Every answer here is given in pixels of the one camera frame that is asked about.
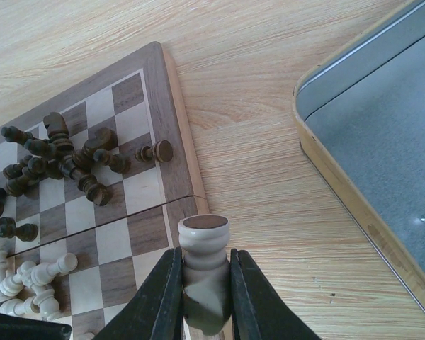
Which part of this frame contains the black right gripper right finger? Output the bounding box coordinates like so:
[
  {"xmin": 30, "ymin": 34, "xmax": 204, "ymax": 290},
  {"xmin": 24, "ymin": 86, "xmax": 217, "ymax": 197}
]
[{"xmin": 230, "ymin": 249, "xmax": 319, "ymax": 340}]

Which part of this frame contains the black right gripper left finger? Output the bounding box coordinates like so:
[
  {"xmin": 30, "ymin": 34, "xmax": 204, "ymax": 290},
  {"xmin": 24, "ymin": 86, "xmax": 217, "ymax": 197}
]
[{"xmin": 97, "ymin": 247, "xmax": 183, "ymax": 339}]

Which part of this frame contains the white chess piece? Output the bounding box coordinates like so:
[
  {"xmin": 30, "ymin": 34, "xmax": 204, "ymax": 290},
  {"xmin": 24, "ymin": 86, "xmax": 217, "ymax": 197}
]
[{"xmin": 178, "ymin": 214, "xmax": 231, "ymax": 336}]

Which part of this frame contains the wooden folding chess board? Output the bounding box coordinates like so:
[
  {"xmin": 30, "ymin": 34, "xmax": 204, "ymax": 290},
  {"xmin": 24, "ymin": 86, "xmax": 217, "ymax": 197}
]
[{"xmin": 0, "ymin": 42, "xmax": 208, "ymax": 339}]

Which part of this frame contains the pile of white chess pieces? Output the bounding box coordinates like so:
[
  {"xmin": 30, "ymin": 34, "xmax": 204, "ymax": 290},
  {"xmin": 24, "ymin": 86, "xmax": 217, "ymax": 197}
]
[{"xmin": 0, "ymin": 249, "xmax": 78, "ymax": 321}]

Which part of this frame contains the pile of dark chess pieces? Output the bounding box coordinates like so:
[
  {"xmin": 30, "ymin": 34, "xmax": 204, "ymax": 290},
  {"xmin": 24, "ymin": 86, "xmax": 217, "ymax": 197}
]
[{"xmin": 0, "ymin": 112, "xmax": 130, "ymax": 242}]

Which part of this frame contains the dark pawn lying alone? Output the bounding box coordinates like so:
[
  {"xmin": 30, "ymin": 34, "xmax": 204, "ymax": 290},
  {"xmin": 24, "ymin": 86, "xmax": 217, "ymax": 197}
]
[{"xmin": 135, "ymin": 140, "xmax": 174, "ymax": 162}]

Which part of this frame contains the right metal tray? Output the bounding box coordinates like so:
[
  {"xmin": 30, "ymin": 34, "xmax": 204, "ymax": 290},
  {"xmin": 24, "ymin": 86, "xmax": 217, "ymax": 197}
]
[{"xmin": 293, "ymin": 1, "xmax": 425, "ymax": 313}]

